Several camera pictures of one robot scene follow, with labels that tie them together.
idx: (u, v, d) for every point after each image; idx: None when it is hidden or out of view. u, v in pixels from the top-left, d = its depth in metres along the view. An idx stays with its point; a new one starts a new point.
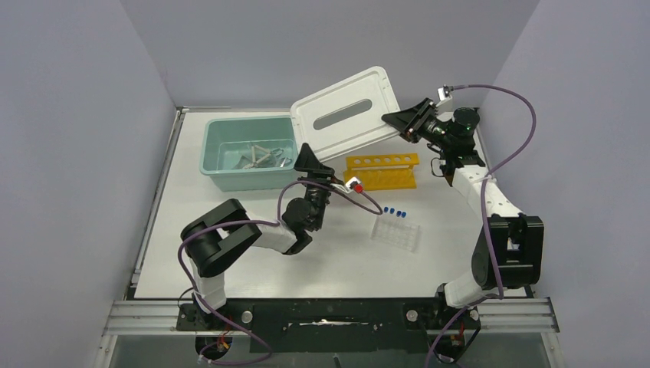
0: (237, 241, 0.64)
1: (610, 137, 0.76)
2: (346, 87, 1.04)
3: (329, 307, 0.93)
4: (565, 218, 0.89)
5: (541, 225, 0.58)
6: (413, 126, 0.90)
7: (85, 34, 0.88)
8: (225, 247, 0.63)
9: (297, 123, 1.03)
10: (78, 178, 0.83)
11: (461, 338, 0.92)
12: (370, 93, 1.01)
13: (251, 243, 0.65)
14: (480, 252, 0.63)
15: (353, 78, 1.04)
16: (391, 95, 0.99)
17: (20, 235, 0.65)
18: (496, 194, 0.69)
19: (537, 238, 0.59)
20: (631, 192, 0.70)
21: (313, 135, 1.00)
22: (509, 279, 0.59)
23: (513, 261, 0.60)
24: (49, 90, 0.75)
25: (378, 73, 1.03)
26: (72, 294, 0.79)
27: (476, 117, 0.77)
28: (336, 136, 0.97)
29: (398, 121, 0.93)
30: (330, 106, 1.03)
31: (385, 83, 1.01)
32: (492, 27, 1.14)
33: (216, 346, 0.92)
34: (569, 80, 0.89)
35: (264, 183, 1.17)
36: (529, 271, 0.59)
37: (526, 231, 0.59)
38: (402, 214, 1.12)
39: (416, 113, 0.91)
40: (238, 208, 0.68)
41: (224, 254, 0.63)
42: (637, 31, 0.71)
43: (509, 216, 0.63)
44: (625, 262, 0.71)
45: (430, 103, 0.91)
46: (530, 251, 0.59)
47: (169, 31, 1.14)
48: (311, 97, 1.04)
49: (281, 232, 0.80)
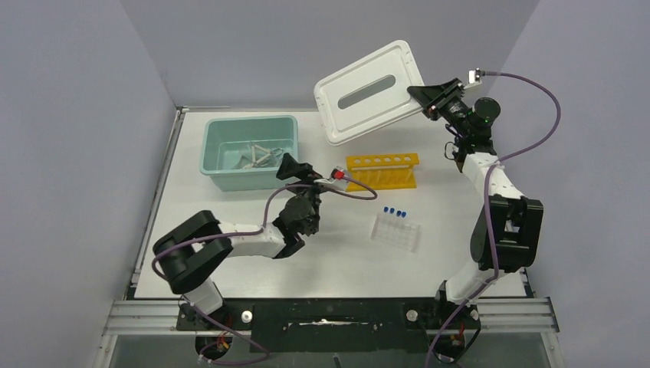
0: (205, 256, 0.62)
1: (608, 136, 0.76)
2: (369, 64, 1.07)
3: (329, 307, 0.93)
4: (565, 218, 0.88)
5: (541, 208, 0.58)
6: (436, 103, 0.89)
7: (86, 35, 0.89)
8: (195, 261, 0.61)
9: (322, 103, 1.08)
10: (77, 179, 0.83)
11: (461, 338, 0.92)
12: (392, 70, 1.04)
13: (221, 257, 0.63)
14: (479, 230, 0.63)
15: (375, 54, 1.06)
16: (415, 71, 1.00)
17: (20, 235, 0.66)
18: (501, 177, 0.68)
19: (536, 221, 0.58)
20: (631, 192, 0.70)
21: (339, 115, 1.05)
22: (503, 257, 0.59)
23: (510, 239, 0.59)
24: (49, 91, 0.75)
25: (400, 48, 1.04)
26: (72, 293, 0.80)
27: (495, 109, 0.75)
28: (362, 115, 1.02)
29: (421, 96, 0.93)
30: (353, 84, 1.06)
31: (408, 57, 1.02)
32: (491, 27, 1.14)
33: (216, 346, 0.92)
34: (569, 80, 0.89)
35: (264, 182, 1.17)
36: (525, 253, 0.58)
37: (526, 213, 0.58)
38: (402, 214, 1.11)
39: (442, 92, 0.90)
40: (208, 221, 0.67)
41: (194, 269, 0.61)
42: (635, 31, 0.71)
43: (510, 197, 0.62)
44: (624, 262, 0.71)
45: (457, 84, 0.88)
46: (526, 234, 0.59)
47: (169, 32, 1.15)
48: (334, 77, 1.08)
49: (272, 239, 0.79)
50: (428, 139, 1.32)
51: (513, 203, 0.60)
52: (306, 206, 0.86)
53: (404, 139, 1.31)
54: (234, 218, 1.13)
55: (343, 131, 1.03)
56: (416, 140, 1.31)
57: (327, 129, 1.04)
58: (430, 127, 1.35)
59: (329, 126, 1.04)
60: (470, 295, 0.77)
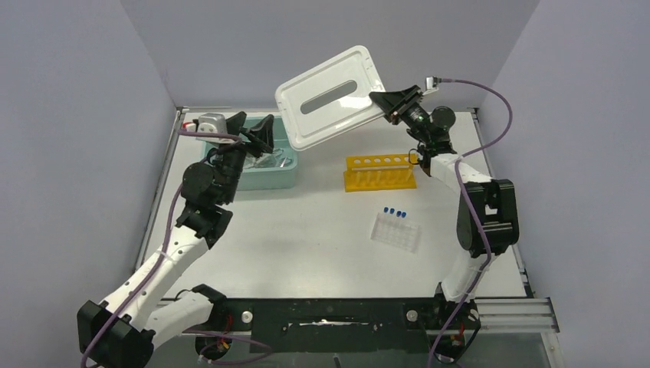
0: (118, 352, 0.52)
1: (608, 136, 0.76)
2: (329, 67, 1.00)
3: (329, 307, 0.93)
4: (566, 218, 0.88)
5: (512, 186, 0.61)
6: (398, 110, 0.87)
7: (85, 35, 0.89)
8: (116, 360, 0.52)
9: (284, 109, 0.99)
10: (77, 179, 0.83)
11: (461, 338, 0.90)
12: (354, 75, 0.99)
13: (136, 337, 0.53)
14: (462, 220, 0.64)
15: (336, 59, 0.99)
16: (377, 77, 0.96)
17: (18, 237, 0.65)
18: (468, 168, 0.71)
19: (511, 198, 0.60)
20: (630, 192, 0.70)
21: (301, 120, 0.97)
22: (493, 242, 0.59)
23: (492, 221, 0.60)
24: (47, 92, 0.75)
25: (360, 54, 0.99)
26: (72, 293, 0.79)
27: (451, 117, 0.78)
28: (325, 121, 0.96)
29: (383, 101, 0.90)
30: (316, 88, 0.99)
31: (369, 64, 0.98)
32: (490, 27, 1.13)
33: (215, 346, 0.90)
34: (569, 81, 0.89)
35: (264, 182, 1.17)
36: (511, 233, 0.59)
37: (500, 193, 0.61)
38: (402, 214, 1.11)
39: (403, 97, 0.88)
40: (99, 314, 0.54)
41: (123, 364, 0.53)
42: (631, 31, 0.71)
43: (481, 182, 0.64)
44: (625, 261, 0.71)
45: (418, 90, 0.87)
46: (507, 211, 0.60)
47: (168, 32, 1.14)
48: (294, 80, 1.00)
49: (184, 251, 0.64)
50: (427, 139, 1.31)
51: (486, 186, 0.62)
52: (208, 175, 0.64)
53: (403, 139, 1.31)
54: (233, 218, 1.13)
55: (307, 136, 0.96)
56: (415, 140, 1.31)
57: (290, 134, 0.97)
58: None
59: (292, 132, 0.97)
60: (468, 288, 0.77)
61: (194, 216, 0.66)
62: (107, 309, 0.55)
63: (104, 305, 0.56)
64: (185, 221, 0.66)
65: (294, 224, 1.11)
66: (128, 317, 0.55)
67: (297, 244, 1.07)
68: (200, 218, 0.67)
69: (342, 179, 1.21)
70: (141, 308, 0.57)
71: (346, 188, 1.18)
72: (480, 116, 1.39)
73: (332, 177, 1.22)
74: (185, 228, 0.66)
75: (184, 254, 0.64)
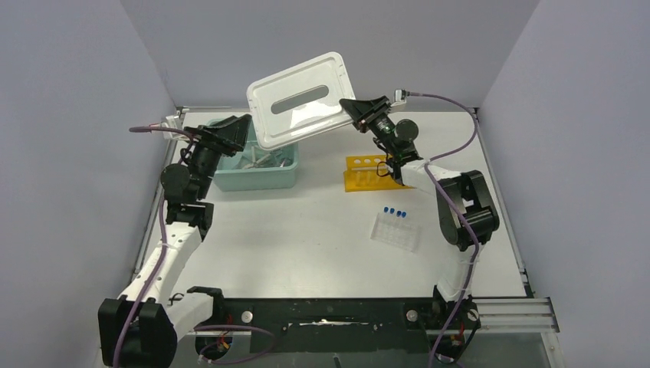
0: (149, 333, 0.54)
1: (608, 136, 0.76)
2: (303, 70, 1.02)
3: (329, 307, 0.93)
4: (566, 219, 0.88)
5: (480, 175, 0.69)
6: (366, 118, 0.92)
7: (85, 34, 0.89)
8: (148, 343, 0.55)
9: (255, 106, 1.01)
10: (77, 179, 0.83)
11: (461, 338, 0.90)
12: (326, 80, 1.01)
13: (164, 316, 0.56)
14: (444, 216, 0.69)
15: (310, 63, 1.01)
16: (348, 87, 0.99)
17: (18, 236, 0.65)
18: (438, 169, 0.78)
19: (482, 186, 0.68)
20: (630, 192, 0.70)
21: (271, 119, 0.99)
22: (477, 231, 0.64)
23: (473, 211, 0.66)
24: (47, 92, 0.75)
25: (334, 60, 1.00)
26: (72, 293, 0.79)
27: (414, 129, 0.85)
28: (294, 123, 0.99)
29: (352, 109, 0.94)
30: (288, 90, 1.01)
31: (342, 70, 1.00)
32: (491, 27, 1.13)
33: (216, 346, 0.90)
34: (569, 82, 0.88)
35: (264, 182, 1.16)
36: (490, 218, 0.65)
37: (471, 184, 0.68)
38: (402, 214, 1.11)
39: (371, 107, 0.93)
40: (120, 307, 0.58)
41: (155, 347, 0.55)
42: (631, 31, 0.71)
43: (453, 177, 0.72)
44: (625, 261, 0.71)
45: (385, 102, 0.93)
46: (483, 200, 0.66)
47: (168, 32, 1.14)
48: (267, 80, 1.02)
49: (183, 238, 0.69)
50: (427, 139, 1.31)
51: (457, 181, 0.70)
52: (181, 175, 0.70)
53: None
54: (234, 218, 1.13)
55: (275, 136, 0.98)
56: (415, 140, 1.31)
57: (259, 134, 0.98)
58: (431, 127, 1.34)
59: (260, 130, 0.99)
60: (464, 284, 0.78)
61: (179, 213, 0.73)
62: (126, 300, 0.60)
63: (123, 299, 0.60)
64: (175, 219, 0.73)
65: (294, 225, 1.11)
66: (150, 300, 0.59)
67: (297, 244, 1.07)
68: (185, 215, 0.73)
69: (342, 179, 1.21)
70: (158, 292, 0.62)
71: (346, 188, 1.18)
72: (480, 116, 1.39)
73: (332, 177, 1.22)
74: (175, 223, 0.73)
75: (184, 241, 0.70)
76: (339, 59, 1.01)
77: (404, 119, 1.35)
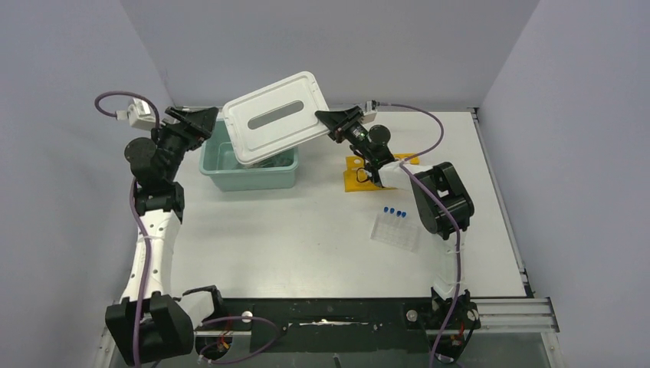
0: (166, 323, 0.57)
1: (608, 136, 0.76)
2: (277, 89, 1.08)
3: (329, 307, 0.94)
4: (566, 218, 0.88)
5: (451, 167, 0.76)
6: (342, 126, 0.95)
7: (85, 35, 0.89)
8: (168, 333, 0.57)
9: (231, 123, 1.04)
10: (75, 177, 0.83)
11: (461, 338, 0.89)
12: (300, 96, 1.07)
13: (174, 304, 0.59)
14: (423, 208, 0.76)
15: (283, 81, 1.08)
16: (321, 99, 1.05)
17: (16, 237, 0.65)
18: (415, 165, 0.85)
19: (454, 176, 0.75)
20: (631, 191, 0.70)
21: (249, 136, 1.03)
22: (455, 217, 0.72)
23: (449, 200, 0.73)
24: (46, 93, 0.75)
25: (306, 78, 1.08)
26: (72, 292, 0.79)
27: (387, 133, 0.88)
28: (271, 137, 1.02)
29: (329, 120, 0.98)
30: (264, 106, 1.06)
31: (314, 87, 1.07)
32: (490, 28, 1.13)
33: (216, 346, 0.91)
34: (569, 82, 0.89)
35: (264, 182, 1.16)
36: (467, 206, 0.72)
37: (444, 176, 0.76)
38: (402, 214, 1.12)
39: (345, 117, 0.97)
40: (127, 310, 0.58)
41: (175, 335, 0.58)
42: (631, 32, 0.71)
43: (427, 170, 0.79)
44: (625, 261, 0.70)
45: (359, 110, 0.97)
46: (457, 188, 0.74)
47: (168, 32, 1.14)
48: (242, 98, 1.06)
49: (164, 226, 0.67)
50: (427, 137, 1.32)
51: (431, 174, 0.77)
52: (147, 146, 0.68)
53: (404, 139, 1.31)
54: (234, 218, 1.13)
55: (253, 151, 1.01)
56: (415, 139, 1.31)
57: (237, 148, 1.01)
58: (431, 127, 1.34)
59: (238, 145, 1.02)
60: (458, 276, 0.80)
61: (149, 202, 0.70)
62: (131, 302, 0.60)
63: (126, 302, 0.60)
64: (146, 208, 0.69)
65: (294, 224, 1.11)
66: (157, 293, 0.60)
67: (297, 244, 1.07)
68: (156, 199, 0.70)
69: (342, 179, 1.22)
70: (159, 284, 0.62)
71: (346, 188, 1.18)
72: (480, 116, 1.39)
73: (332, 177, 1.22)
74: (149, 211, 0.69)
75: (165, 228, 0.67)
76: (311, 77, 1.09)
77: (404, 119, 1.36)
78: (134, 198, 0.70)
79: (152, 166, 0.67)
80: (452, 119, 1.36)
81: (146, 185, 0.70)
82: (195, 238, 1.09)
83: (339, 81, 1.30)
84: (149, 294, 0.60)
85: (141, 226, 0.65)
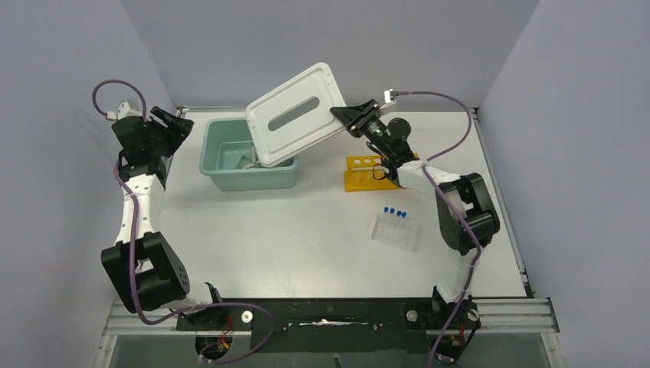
0: (162, 259, 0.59)
1: (608, 136, 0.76)
2: (293, 86, 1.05)
3: (329, 307, 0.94)
4: (567, 218, 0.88)
5: (480, 178, 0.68)
6: (356, 123, 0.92)
7: (85, 35, 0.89)
8: (165, 271, 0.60)
9: (253, 125, 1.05)
10: (75, 177, 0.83)
11: (461, 338, 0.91)
12: (316, 92, 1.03)
13: (167, 242, 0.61)
14: (444, 220, 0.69)
15: (299, 77, 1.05)
16: (337, 92, 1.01)
17: (17, 237, 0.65)
18: (437, 170, 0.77)
19: (482, 188, 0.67)
20: (631, 192, 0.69)
21: (270, 136, 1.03)
22: (478, 234, 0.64)
23: (474, 215, 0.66)
24: (46, 93, 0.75)
25: (323, 70, 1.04)
26: (71, 292, 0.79)
27: (407, 128, 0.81)
28: (291, 138, 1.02)
29: (343, 116, 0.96)
30: (282, 105, 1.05)
31: (329, 80, 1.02)
32: (490, 27, 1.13)
33: (216, 346, 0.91)
34: (569, 83, 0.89)
35: (263, 181, 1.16)
36: (493, 222, 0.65)
37: (471, 188, 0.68)
38: (402, 214, 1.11)
39: (360, 112, 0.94)
40: (123, 251, 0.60)
41: (171, 274, 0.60)
42: (631, 32, 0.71)
43: (453, 179, 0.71)
44: (625, 261, 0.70)
45: (374, 105, 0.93)
46: (484, 202, 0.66)
47: (168, 32, 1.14)
48: (262, 98, 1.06)
49: (148, 186, 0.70)
50: (427, 138, 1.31)
51: (458, 185, 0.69)
52: (130, 118, 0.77)
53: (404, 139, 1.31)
54: (234, 218, 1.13)
55: (274, 152, 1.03)
56: (415, 140, 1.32)
57: (260, 150, 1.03)
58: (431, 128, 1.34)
59: (260, 148, 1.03)
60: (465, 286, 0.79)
61: (132, 172, 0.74)
62: (125, 243, 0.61)
63: (120, 244, 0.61)
64: (129, 177, 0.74)
65: (294, 224, 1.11)
66: (151, 232, 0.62)
67: (297, 244, 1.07)
68: (139, 168, 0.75)
69: (342, 179, 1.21)
70: (150, 226, 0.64)
71: (346, 188, 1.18)
72: (480, 116, 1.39)
73: (332, 177, 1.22)
74: (131, 177, 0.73)
75: (150, 188, 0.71)
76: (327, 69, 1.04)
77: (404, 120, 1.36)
78: (118, 169, 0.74)
79: (136, 132, 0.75)
80: (452, 119, 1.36)
81: (130, 156, 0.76)
82: (195, 238, 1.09)
83: (339, 81, 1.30)
84: (142, 233, 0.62)
85: (126, 187, 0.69)
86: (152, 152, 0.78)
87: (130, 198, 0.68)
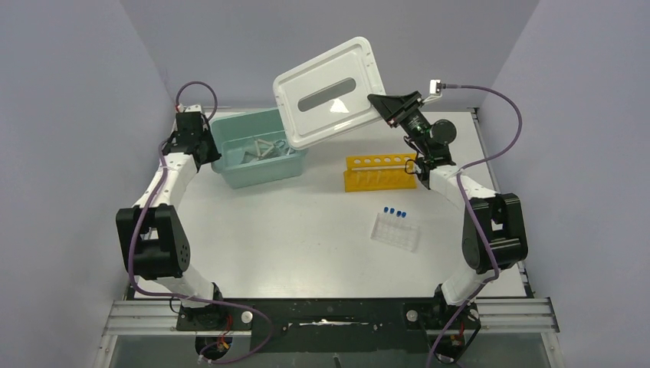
0: (169, 231, 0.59)
1: (608, 136, 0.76)
2: (328, 63, 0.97)
3: (329, 307, 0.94)
4: (567, 218, 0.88)
5: (517, 200, 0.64)
6: (396, 116, 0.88)
7: (85, 34, 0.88)
8: (166, 244, 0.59)
9: (282, 103, 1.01)
10: (74, 178, 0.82)
11: (461, 338, 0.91)
12: (351, 71, 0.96)
13: (178, 218, 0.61)
14: (469, 236, 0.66)
15: (333, 54, 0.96)
16: (374, 77, 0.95)
17: (17, 237, 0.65)
18: (471, 182, 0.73)
19: (517, 213, 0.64)
20: (631, 192, 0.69)
21: (300, 118, 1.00)
22: (502, 259, 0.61)
23: (500, 238, 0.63)
24: (45, 93, 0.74)
25: (361, 47, 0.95)
26: (71, 291, 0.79)
27: (451, 133, 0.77)
28: (323, 121, 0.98)
29: (382, 105, 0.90)
30: (313, 83, 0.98)
31: (369, 60, 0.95)
32: (489, 28, 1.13)
33: (216, 346, 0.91)
34: (569, 83, 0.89)
35: (274, 172, 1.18)
36: (520, 248, 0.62)
37: (505, 208, 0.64)
38: (402, 214, 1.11)
39: (402, 104, 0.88)
40: (135, 215, 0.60)
41: (172, 246, 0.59)
42: (631, 32, 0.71)
43: (486, 196, 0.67)
44: (625, 260, 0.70)
45: (417, 99, 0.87)
46: (513, 227, 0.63)
47: (167, 31, 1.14)
48: (291, 73, 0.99)
49: (181, 164, 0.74)
50: None
51: (492, 202, 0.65)
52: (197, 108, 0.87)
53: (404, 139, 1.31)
54: (234, 218, 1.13)
55: (304, 136, 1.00)
56: None
57: (289, 133, 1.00)
58: None
59: (289, 129, 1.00)
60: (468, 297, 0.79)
61: (174, 148, 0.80)
62: (139, 208, 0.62)
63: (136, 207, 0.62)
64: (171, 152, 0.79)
65: (295, 224, 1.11)
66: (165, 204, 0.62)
67: (297, 244, 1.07)
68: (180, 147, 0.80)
69: (342, 179, 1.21)
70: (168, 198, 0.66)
71: (346, 188, 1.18)
72: (480, 116, 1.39)
73: (333, 177, 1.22)
74: (171, 152, 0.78)
75: (182, 165, 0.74)
76: (368, 45, 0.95)
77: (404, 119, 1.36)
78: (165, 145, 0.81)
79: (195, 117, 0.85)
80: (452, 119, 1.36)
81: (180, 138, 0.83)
82: (195, 238, 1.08)
83: None
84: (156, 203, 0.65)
85: (163, 161, 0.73)
86: (196, 137, 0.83)
87: (162, 170, 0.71)
